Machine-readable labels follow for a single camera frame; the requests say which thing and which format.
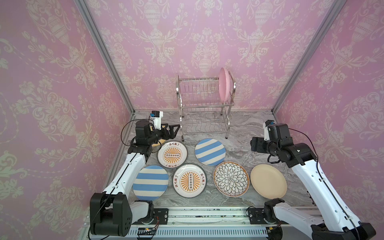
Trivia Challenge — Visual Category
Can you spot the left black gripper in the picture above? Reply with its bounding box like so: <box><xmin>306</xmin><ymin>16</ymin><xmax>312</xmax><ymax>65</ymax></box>
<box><xmin>146</xmin><ymin>123</ymin><xmax>180</xmax><ymax>146</ymax></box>

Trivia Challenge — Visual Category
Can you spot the blue striped plate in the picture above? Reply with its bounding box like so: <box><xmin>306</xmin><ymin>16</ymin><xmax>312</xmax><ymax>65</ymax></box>
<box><xmin>195</xmin><ymin>139</ymin><xmax>226</xmax><ymax>166</ymax></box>
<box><xmin>133</xmin><ymin>166</ymin><xmax>169</xmax><ymax>201</ymax></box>

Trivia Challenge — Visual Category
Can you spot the pink plate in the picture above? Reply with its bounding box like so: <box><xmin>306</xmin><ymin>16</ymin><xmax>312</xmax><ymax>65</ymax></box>
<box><xmin>219</xmin><ymin>68</ymin><xmax>233</xmax><ymax>103</ymax></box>

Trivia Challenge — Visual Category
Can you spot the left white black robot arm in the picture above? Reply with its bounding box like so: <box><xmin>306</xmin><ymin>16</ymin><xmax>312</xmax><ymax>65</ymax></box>
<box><xmin>88</xmin><ymin>119</ymin><xmax>181</xmax><ymax>238</ymax></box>

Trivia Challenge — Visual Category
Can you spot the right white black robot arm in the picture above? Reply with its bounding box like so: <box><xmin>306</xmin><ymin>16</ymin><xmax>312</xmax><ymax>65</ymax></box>
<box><xmin>251</xmin><ymin>120</ymin><xmax>376</xmax><ymax>240</ymax></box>

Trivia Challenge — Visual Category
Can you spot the yellow plate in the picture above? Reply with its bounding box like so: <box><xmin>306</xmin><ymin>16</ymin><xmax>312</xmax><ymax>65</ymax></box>
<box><xmin>151</xmin><ymin>126</ymin><xmax>165</xmax><ymax>147</ymax></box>

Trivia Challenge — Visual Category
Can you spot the upper orange sunburst plate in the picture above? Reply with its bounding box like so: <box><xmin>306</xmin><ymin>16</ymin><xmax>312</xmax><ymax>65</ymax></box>
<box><xmin>157</xmin><ymin>141</ymin><xmax>188</xmax><ymax>169</ymax></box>

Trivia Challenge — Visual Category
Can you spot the orange sunburst plate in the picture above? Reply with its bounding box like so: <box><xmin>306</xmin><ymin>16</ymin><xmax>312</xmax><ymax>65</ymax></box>
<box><xmin>157</xmin><ymin>141</ymin><xmax>188</xmax><ymax>169</ymax></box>
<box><xmin>173</xmin><ymin>164</ymin><xmax>207</xmax><ymax>198</ymax></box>

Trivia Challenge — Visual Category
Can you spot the beige plate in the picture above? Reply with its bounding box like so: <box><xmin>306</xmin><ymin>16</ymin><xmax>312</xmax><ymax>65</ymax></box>
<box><xmin>250</xmin><ymin>164</ymin><xmax>288</xmax><ymax>200</ymax></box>

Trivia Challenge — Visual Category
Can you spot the lower orange sunburst plate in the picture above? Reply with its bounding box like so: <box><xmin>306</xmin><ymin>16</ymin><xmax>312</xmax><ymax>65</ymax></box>
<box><xmin>173</xmin><ymin>164</ymin><xmax>207</xmax><ymax>198</ymax></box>

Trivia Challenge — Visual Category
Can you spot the small electronics board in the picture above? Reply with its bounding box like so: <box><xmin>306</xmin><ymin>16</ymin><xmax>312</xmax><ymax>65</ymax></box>
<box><xmin>137</xmin><ymin>228</ymin><xmax>158</xmax><ymax>237</ymax></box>

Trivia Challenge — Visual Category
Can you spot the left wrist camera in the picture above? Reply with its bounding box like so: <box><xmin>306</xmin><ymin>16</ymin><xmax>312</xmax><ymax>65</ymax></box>
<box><xmin>150</xmin><ymin>111</ymin><xmax>164</xmax><ymax>130</ymax></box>

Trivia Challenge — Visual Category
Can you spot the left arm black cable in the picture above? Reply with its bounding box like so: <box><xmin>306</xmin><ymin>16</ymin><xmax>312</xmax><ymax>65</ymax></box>
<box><xmin>120</xmin><ymin>118</ymin><xmax>163</xmax><ymax>154</ymax></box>

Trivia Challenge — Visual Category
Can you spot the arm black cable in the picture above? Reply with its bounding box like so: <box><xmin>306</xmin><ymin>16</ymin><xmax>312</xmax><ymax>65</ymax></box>
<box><xmin>120</xmin><ymin>118</ymin><xmax>163</xmax><ymax>154</ymax></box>
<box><xmin>287</xmin><ymin>127</ymin><xmax>361</xmax><ymax>238</ymax></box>

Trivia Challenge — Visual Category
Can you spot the chrome wire dish rack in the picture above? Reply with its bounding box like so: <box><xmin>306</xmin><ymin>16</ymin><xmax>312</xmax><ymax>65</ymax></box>
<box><xmin>176</xmin><ymin>73</ymin><xmax>236</xmax><ymax>141</ymax></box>

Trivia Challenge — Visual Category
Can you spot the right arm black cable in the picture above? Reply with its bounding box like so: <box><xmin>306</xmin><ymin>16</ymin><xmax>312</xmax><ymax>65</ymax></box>
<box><xmin>287</xmin><ymin>127</ymin><xmax>361</xmax><ymax>238</ymax></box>

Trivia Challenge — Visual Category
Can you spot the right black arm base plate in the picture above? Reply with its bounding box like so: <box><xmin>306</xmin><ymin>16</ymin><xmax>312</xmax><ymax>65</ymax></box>
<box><xmin>245</xmin><ymin>207</ymin><xmax>279</xmax><ymax>225</ymax></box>

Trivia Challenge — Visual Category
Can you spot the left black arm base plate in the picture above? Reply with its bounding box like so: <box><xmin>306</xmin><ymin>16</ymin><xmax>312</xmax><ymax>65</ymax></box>
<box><xmin>134</xmin><ymin>209</ymin><xmax>169</xmax><ymax>225</ymax></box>

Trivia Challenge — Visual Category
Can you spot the aluminium rail frame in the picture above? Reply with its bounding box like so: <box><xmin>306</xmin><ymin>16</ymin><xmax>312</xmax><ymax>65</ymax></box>
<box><xmin>78</xmin><ymin>205</ymin><xmax>340</xmax><ymax>240</ymax></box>

